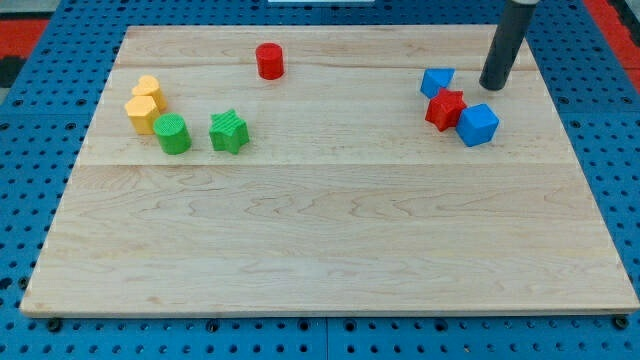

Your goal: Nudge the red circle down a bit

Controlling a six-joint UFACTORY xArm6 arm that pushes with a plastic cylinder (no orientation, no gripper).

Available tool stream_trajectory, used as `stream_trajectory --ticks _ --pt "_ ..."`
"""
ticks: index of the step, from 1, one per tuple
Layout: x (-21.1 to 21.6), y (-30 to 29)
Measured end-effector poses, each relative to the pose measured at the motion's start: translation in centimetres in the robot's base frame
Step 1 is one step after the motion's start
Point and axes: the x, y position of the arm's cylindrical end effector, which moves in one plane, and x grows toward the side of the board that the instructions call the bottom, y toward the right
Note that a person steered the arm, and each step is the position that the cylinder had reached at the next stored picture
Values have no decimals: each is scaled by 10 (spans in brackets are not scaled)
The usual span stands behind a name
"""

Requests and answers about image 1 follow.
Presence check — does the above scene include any light wooden board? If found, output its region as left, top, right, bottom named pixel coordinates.
left=20, top=25, right=639, bottom=318

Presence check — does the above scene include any green star block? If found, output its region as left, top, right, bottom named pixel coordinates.
left=209, top=109, right=250, bottom=155

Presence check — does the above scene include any red cylinder block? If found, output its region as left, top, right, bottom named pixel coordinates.
left=255, top=42, right=285, bottom=80

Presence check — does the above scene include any red star block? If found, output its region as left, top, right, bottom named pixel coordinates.
left=425, top=88, right=467, bottom=132

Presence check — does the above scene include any blue triangle block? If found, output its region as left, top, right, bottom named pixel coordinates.
left=420, top=68, right=455, bottom=99

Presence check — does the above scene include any green cylinder block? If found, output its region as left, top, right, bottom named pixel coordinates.
left=153, top=113, right=192, bottom=155

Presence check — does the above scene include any blue cube block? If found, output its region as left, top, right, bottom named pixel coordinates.
left=456, top=104, right=500, bottom=147

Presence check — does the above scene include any yellow hexagon block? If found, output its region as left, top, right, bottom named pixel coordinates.
left=124, top=96, right=160, bottom=135

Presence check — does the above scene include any yellow heart block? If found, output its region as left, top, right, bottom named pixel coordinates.
left=131, top=75, right=168, bottom=111

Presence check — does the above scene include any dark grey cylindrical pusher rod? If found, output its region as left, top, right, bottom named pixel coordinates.
left=479, top=0, right=539, bottom=91

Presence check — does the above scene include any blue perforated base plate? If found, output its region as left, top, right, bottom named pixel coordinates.
left=1, top=1, right=639, bottom=359

